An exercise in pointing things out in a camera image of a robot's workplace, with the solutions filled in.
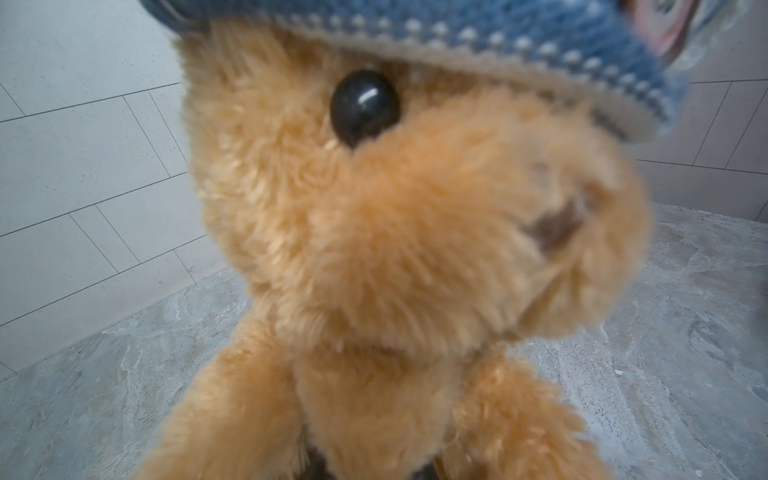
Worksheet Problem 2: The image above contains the brown plush teddy bear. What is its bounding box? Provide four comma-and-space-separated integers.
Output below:
134, 19, 652, 479

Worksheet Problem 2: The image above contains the blue white striped knit sweater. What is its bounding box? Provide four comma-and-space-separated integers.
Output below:
144, 0, 750, 142

